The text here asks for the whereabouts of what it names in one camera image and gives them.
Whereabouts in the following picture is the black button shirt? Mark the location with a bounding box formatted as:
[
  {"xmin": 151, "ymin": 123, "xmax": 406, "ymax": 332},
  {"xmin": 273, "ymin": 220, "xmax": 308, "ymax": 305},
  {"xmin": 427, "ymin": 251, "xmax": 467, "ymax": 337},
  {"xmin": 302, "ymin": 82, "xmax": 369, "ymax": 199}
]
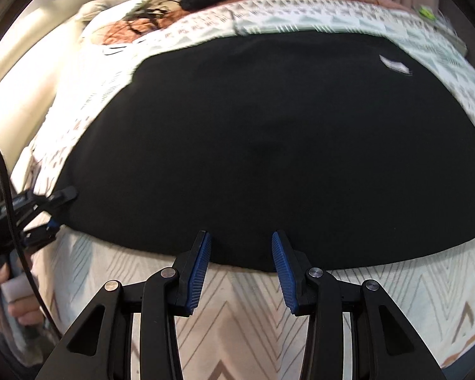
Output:
[{"xmin": 56, "ymin": 32, "xmax": 475, "ymax": 271}]

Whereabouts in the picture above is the person left hand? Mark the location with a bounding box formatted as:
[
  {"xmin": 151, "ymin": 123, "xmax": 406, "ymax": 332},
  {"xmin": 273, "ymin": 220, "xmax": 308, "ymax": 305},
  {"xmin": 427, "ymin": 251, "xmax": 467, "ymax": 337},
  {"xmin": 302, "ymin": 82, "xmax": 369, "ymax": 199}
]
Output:
[{"xmin": 0, "ymin": 252, "xmax": 44, "ymax": 327}]

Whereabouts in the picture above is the patterned white bedspread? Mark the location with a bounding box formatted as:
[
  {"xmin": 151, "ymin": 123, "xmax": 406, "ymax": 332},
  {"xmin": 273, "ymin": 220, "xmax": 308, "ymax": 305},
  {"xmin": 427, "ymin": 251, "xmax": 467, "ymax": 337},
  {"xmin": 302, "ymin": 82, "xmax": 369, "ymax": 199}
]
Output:
[{"xmin": 12, "ymin": 0, "xmax": 475, "ymax": 379}]

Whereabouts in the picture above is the cream padded headboard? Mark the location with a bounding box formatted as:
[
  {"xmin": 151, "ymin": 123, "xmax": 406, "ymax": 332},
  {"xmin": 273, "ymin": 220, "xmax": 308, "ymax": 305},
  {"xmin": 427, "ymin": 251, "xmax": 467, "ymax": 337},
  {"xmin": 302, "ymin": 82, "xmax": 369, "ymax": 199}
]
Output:
[{"xmin": 0, "ymin": 0, "xmax": 94, "ymax": 168}]

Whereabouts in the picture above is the white pillow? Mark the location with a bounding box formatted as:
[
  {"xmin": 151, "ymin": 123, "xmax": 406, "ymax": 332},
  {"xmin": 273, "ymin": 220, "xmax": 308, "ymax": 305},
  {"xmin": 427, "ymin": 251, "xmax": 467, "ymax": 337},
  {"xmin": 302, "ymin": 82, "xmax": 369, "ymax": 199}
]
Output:
[{"xmin": 75, "ymin": 0, "xmax": 144, "ymax": 44}]

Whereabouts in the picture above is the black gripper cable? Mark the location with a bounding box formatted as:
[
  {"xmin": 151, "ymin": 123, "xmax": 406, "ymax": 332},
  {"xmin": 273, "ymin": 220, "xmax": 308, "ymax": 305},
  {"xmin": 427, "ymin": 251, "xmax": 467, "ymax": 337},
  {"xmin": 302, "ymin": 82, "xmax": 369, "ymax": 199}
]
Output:
[{"xmin": 0, "ymin": 138, "xmax": 62, "ymax": 341}]

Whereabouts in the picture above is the black cable bundle on bed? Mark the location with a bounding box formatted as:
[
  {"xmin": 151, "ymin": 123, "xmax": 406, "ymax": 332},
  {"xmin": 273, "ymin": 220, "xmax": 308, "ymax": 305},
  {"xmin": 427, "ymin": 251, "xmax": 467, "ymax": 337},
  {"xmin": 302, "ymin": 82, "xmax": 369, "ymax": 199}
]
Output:
[{"xmin": 122, "ymin": 1, "xmax": 184, "ymax": 35}]

